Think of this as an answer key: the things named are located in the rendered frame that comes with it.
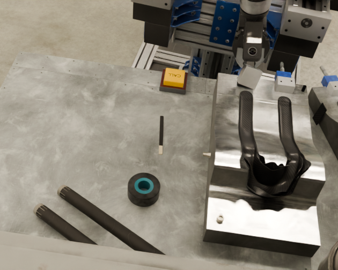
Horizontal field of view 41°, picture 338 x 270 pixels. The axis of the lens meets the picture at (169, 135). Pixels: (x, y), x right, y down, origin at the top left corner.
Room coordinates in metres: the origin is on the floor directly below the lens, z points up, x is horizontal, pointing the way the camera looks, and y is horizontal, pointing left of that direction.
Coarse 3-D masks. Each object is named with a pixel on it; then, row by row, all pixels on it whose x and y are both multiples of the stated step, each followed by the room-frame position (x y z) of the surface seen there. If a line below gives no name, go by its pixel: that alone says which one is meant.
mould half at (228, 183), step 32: (224, 96) 0.92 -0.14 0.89; (256, 96) 0.94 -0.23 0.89; (288, 96) 0.96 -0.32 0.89; (224, 128) 0.81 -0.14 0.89; (256, 128) 0.82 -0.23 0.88; (224, 160) 0.66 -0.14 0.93; (320, 160) 0.70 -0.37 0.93; (224, 192) 0.62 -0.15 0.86; (224, 224) 0.53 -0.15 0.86; (256, 224) 0.55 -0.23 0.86; (288, 224) 0.56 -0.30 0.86
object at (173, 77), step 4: (168, 68) 1.07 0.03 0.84; (168, 72) 1.05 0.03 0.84; (172, 72) 1.05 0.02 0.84; (176, 72) 1.05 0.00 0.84; (180, 72) 1.05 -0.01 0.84; (184, 72) 1.06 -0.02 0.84; (168, 76) 1.03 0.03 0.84; (172, 76) 1.03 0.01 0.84; (176, 76) 1.03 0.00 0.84; (180, 76) 1.04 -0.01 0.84; (184, 76) 1.04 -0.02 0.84; (164, 80) 1.01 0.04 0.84; (168, 80) 1.01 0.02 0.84; (172, 80) 1.01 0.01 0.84; (176, 80) 1.02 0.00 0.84; (180, 80) 1.02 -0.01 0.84; (164, 84) 1.01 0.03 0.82; (168, 84) 1.01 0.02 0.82; (172, 84) 1.01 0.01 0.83; (176, 84) 1.01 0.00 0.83; (180, 84) 1.01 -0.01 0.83
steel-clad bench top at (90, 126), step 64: (64, 64) 1.06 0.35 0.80; (0, 128) 0.77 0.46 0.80; (64, 128) 0.80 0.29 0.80; (128, 128) 0.83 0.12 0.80; (192, 128) 0.87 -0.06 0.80; (320, 128) 0.94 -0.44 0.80; (0, 192) 0.57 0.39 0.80; (192, 192) 0.65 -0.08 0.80; (320, 192) 0.70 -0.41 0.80; (192, 256) 0.48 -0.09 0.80; (256, 256) 0.50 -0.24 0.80; (320, 256) 0.52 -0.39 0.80
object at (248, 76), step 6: (246, 66) 0.98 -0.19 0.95; (252, 66) 1.01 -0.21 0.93; (240, 72) 1.00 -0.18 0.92; (246, 72) 0.98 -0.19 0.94; (252, 72) 0.98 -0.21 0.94; (258, 72) 0.98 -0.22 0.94; (240, 78) 0.97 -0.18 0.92; (246, 78) 0.97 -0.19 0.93; (252, 78) 0.97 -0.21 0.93; (258, 78) 0.97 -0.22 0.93; (246, 84) 0.96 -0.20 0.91; (252, 84) 0.96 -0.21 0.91
